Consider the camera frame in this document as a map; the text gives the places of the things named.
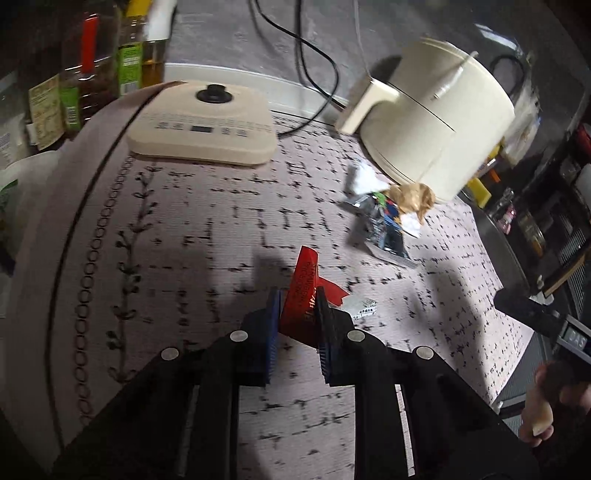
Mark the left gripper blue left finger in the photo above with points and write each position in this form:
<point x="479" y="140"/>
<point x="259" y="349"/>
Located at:
<point x="259" y="348"/>

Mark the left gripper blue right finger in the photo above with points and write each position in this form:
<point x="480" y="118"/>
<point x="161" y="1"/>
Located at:
<point x="332" y="327"/>

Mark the red wrapper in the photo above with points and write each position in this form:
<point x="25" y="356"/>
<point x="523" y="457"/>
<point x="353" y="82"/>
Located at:
<point x="297" y="320"/>

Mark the green snack wrapper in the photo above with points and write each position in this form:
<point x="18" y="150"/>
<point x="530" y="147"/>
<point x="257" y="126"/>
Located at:
<point x="382" y="228"/>

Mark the white tissue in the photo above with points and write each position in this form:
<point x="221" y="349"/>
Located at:
<point x="363" y="179"/>

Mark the brown paper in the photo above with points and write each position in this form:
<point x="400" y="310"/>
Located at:
<point x="415" y="198"/>

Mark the person right hand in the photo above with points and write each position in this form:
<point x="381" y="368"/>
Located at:
<point x="537" y="416"/>

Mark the white patterned tablecloth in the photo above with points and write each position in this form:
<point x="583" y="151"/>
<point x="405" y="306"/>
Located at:
<point x="124" y="328"/>

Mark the beige induction cooker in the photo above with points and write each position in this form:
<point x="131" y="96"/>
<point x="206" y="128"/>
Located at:
<point x="215" y="123"/>

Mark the cream air fryer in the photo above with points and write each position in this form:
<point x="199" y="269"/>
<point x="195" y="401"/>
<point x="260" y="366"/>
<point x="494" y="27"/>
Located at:
<point x="435" y="121"/>

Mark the yellow cap green bottle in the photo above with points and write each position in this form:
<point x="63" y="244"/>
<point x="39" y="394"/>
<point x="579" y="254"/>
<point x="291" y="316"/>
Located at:
<point x="130" y="45"/>

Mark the large cooking oil bottle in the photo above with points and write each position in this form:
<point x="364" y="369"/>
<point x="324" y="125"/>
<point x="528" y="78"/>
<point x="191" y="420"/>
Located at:
<point x="88" y="50"/>

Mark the white top oil sprayer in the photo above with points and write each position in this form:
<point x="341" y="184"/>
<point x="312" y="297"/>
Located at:
<point x="156" y="34"/>

